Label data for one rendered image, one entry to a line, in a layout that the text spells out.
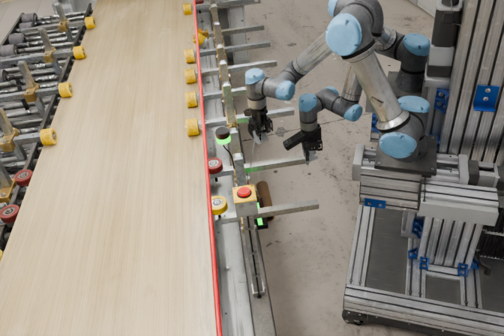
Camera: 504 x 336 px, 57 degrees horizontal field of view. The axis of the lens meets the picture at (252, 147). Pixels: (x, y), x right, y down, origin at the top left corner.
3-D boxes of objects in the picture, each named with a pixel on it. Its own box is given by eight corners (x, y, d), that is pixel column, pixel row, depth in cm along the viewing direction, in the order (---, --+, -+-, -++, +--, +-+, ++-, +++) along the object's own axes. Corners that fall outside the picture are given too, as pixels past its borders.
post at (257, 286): (263, 285, 180) (252, 202, 152) (265, 296, 176) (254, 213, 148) (251, 286, 180) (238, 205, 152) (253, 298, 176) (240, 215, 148)
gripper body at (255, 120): (257, 138, 192) (254, 114, 184) (247, 127, 198) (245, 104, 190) (274, 132, 194) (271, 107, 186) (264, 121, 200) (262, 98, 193)
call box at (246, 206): (256, 201, 154) (253, 184, 149) (259, 216, 148) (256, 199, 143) (235, 204, 153) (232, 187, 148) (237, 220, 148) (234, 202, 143)
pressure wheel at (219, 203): (218, 211, 200) (214, 191, 193) (233, 217, 196) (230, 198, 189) (207, 223, 195) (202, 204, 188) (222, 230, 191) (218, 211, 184)
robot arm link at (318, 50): (368, -17, 156) (283, 61, 193) (357, -5, 149) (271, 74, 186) (391, 9, 158) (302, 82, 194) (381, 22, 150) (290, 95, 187)
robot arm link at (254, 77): (259, 79, 175) (240, 74, 179) (262, 103, 182) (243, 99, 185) (269, 68, 180) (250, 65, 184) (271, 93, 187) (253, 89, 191)
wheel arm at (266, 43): (269, 44, 288) (269, 39, 286) (270, 46, 285) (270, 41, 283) (189, 55, 286) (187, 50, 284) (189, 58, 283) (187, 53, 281)
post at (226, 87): (241, 161, 239) (229, 79, 209) (241, 165, 236) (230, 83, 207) (234, 162, 239) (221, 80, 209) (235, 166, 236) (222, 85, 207)
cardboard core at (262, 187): (267, 180, 318) (274, 211, 294) (268, 188, 323) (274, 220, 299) (255, 181, 317) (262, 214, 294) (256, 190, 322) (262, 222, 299)
